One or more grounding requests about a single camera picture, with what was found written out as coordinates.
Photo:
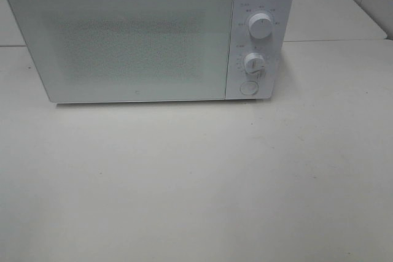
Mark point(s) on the round microwave door button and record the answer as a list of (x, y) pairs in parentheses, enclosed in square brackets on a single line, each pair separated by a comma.
[(249, 88)]

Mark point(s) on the white microwave knob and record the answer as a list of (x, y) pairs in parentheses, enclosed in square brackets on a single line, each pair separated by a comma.
[(254, 63), (260, 25)]

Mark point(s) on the white microwave door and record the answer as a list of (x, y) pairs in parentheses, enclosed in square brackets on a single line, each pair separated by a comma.
[(127, 50)]

